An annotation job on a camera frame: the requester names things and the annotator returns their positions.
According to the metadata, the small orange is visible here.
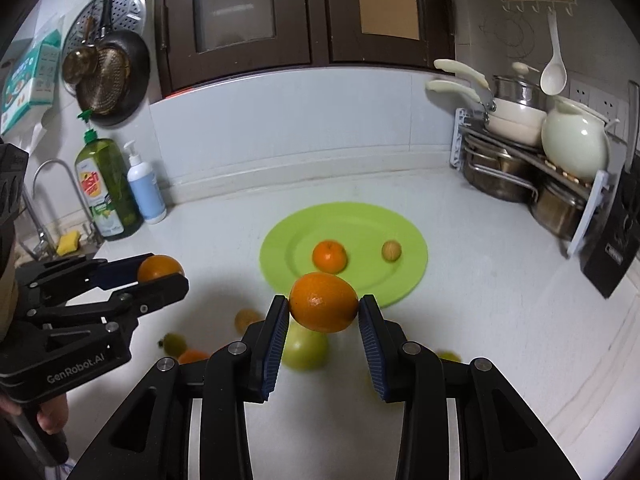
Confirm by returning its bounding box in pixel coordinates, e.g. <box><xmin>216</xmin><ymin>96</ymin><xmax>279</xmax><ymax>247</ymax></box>
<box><xmin>137</xmin><ymin>255</ymin><xmax>184</xmax><ymax>283</ymax></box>

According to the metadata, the green apple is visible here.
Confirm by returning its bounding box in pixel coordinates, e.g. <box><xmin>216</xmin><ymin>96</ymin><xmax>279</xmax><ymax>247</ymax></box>
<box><xmin>282</xmin><ymin>321</ymin><xmax>330</xmax><ymax>372</ymax></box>
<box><xmin>437</xmin><ymin>351</ymin><xmax>462</xmax><ymax>363</ymax></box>

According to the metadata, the rough-skinned orange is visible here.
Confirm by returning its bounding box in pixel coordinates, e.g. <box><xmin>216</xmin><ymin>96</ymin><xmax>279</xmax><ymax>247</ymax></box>
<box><xmin>178</xmin><ymin>349</ymin><xmax>209</xmax><ymax>365</ymax></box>

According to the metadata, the dark green tomato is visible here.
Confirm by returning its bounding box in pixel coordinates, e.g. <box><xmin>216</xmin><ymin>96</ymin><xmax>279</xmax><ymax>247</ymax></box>
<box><xmin>157</xmin><ymin>333</ymin><xmax>189</xmax><ymax>360</ymax></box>

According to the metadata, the large orange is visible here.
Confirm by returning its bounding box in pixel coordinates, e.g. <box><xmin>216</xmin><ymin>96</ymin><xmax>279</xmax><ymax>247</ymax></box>
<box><xmin>288</xmin><ymin>272</ymin><xmax>359</xmax><ymax>334</ymax></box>

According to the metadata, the person left hand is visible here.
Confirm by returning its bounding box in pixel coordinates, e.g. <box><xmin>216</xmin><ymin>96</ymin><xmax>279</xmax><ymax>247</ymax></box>
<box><xmin>0</xmin><ymin>394</ymin><xmax>70</xmax><ymax>434</ymax></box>

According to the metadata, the brown walnut on counter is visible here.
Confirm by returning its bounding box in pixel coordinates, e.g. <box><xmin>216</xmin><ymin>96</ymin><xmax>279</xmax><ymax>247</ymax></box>
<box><xmin>234</xmin><ymin>309</ymin><xmax>264</xmax><ymax>336</ymax></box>

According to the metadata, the yellow sponge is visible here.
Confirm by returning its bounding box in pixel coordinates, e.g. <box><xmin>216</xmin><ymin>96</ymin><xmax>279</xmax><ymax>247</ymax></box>
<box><xmin>56</xmin><ymin>230</ymin><xmax>80</xmax><ymax>257</ymax></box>

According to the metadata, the green dish soap bottle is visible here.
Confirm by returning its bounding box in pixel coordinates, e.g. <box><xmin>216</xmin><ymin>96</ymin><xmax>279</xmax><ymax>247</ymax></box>
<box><xmin>74</xmin><ymin>110</ymin><xmax>143</xmax><ymax>240</ymax></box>

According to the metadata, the chrome faucet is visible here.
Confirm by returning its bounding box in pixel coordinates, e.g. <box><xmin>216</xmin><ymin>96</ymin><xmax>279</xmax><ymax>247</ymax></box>
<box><xmin>18</xmin><ymin>158</ymin><xmax>104</xmax><ymax>261</ymax></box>

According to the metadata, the white blue pump bottle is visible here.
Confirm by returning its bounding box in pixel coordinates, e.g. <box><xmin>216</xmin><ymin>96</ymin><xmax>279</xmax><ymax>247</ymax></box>
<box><xmin>124</xmin><ymin>140</ymin><xmax>167</xmax><ymax>224</ymax></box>

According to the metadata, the small brown walnut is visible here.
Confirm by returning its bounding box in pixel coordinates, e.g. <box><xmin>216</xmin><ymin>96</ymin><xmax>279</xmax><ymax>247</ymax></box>
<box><xmin>381</xmin><ymin>240</ymin><xmax>402</xmax><ymax>262</ymax></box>

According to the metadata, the mandarin on plate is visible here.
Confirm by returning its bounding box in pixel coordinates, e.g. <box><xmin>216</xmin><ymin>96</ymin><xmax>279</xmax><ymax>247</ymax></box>
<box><xmin>311</xmin><ymin>240</ymin><xmax>348</xmax><ymax>274</ymax></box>

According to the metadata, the black frying pan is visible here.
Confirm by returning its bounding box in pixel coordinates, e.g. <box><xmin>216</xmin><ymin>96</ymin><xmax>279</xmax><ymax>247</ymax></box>
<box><xmin>75</xmin><ymin>0</ymin><xmax>151</xmax><ymax>127</ymax></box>

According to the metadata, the teal white paper box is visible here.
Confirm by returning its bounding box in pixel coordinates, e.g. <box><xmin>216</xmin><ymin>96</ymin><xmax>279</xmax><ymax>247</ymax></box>
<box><xmin>1</xmin><ymin>28</ymin><xmax>61</xmax><ymax>134</ymax></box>

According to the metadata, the brass strainer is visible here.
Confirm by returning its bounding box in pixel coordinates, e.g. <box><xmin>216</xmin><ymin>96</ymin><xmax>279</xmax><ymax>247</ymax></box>
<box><xmin>62</xmin><ymin>15</ymin><xmax>98</xmax><ymax>86</ymax></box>

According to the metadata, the steel pot under rack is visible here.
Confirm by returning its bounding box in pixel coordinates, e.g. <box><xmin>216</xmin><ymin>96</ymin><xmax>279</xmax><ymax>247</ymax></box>
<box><xmin>461</xmin><ymin>136</ymin><xmax>538</xmax><ymax>205</ymax></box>

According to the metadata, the small steel pot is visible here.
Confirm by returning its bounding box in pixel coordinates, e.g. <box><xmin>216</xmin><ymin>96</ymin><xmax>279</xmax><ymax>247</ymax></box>
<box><xmin>529</xmin><ymin>180</ymin><xmax>586</xmax><ymax>240</ymax></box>

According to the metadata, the black knife block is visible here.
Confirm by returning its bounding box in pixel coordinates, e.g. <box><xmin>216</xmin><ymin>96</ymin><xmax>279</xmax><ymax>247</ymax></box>
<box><xmin>580</xmin><ymin>152</ymin><xmax>639</xmax><ymax>298</ymax></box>

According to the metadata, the white metal pot rack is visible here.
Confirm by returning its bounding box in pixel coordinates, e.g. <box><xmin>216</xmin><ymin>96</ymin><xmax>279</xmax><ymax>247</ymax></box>
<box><xmin>449</xmin><ymin>108</ymin><xmax>611</xmax><ymax>259</ymax></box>

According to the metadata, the perforated steel steamer plate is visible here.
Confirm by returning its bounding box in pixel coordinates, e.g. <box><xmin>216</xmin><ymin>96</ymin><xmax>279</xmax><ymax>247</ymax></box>
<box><xmin>62</xmin><ymin>0</ymin><xmax>146</xmax><ymax>58</ymax></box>

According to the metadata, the cream saucepan lower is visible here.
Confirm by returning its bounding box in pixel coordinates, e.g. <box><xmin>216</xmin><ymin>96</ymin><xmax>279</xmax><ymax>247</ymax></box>
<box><xmin>426</xmin><ymin>79</ymin><xmax>547</xmax><ymax>148</ymax></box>

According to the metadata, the cream saucepan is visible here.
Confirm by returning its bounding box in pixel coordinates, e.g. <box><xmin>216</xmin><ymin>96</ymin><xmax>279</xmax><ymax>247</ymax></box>
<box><xmin>426</xmin><ymin>79</ymin><xmax>547</xmax><ymax>148</ymax></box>
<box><xmin>426</xmin><ymin>58</ymin><xmax>547</xmax><ymax>130</ymax></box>

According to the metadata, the cream saucepan upper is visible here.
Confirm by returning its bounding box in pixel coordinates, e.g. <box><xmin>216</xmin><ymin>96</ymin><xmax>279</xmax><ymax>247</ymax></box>
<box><xmin>426</xmin><ymin>58</ymin><xmax>547</xmax><ymax>130</ymax></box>

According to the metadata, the white ceramic pot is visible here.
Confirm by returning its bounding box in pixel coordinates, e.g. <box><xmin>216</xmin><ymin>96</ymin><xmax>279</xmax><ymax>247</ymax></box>
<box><xmin>541</xmin><ymin>96</ymin><xmax>620</xmax><ymax>183</ymax></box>

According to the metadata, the steel pot with lid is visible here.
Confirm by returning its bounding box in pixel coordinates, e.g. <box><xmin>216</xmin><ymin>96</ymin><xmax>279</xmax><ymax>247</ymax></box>
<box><xmin>492</xmin><ymin>62</ymin><xmax>547</xmax><ymax>110</ymax></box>

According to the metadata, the white plastic ladle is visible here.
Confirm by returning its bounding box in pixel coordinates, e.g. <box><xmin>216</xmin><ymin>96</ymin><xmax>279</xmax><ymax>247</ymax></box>
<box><xmin>540</xmin><ymin>9</ymin><xmax>567</xmax><ymax>96</ymax></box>

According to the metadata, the dark wooden window frame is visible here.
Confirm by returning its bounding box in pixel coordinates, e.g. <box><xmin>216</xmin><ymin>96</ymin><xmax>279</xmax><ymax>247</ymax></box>
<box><xmin>154</xmin><ymin>0</ymin><xmax>454</xmax><ymax>96</ymax></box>

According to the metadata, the white wall socket strip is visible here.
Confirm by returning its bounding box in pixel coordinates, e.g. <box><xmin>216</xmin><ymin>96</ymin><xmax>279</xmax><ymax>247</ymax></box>
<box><xmin>570</xmin><ymin>79</ymin><xmax>618</xmax><ymax>122</ymax></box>

